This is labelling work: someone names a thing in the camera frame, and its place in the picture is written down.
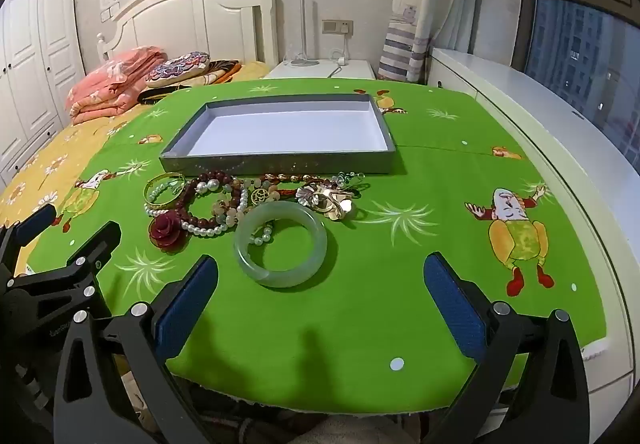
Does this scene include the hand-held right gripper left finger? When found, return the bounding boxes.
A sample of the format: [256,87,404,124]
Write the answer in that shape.
[52,254,221,444]

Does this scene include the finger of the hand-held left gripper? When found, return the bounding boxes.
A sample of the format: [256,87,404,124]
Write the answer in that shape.
[0,203,58,275]
[5,221,123,321]

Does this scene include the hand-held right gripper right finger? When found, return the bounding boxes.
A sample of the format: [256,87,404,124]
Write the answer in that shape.
[423,252,592,444]

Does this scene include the dark red rose brooch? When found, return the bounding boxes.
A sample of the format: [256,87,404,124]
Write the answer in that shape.
[148,210,190,253]

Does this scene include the gold bangle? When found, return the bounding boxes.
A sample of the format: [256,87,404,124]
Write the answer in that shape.
[144,172,187,207]

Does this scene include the dark red bead bracelet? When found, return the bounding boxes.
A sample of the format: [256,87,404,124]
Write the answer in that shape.
[175,170,247,235]

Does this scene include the pale green jade pendant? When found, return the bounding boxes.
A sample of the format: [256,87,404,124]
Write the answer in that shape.
[233,201,329,289]

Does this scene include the beige mixed stone bracelet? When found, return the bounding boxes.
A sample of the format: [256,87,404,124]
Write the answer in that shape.
[212,176,282,229]

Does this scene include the white pearl necklace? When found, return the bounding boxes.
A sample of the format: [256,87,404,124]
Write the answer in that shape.
[144,178,274,245]

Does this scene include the red and gold bead bracelet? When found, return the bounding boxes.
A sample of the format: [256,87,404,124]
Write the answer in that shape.
[250,174,342,201]

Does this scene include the gold flower brooch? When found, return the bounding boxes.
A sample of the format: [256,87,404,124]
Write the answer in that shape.
[295,184,354,221]

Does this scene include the grey shallow box tray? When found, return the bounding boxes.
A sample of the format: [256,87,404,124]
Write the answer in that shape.
[160,92,399,175]

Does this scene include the green printed cloth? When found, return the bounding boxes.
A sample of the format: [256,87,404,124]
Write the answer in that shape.
[30,78,609,413]

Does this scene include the white wardrobe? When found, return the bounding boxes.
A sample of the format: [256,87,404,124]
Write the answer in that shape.
[0,0,86,185]

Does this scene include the pink folded quilt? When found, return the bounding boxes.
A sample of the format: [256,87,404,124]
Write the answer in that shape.
[66,45,169,127]

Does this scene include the embroidered round pillow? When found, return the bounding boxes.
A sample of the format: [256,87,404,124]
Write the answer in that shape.
[146,52,212,89]

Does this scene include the patterned pillows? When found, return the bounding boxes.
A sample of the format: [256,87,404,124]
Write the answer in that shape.
[137,60,244,105]

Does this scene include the white bed headboard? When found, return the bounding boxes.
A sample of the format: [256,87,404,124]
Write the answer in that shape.
[96,0,280,70]

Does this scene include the white nightstand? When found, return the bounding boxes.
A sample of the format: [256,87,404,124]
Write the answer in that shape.
[262,58,377,82]

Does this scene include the white charger plug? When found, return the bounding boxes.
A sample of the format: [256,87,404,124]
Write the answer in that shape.
[327,48,351,77]

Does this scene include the dark framed window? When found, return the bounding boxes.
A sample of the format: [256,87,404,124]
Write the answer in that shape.
[510,0,640,175]

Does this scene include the white desk lamp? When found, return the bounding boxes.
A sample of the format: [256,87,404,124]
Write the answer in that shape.
[285,0,321,67]

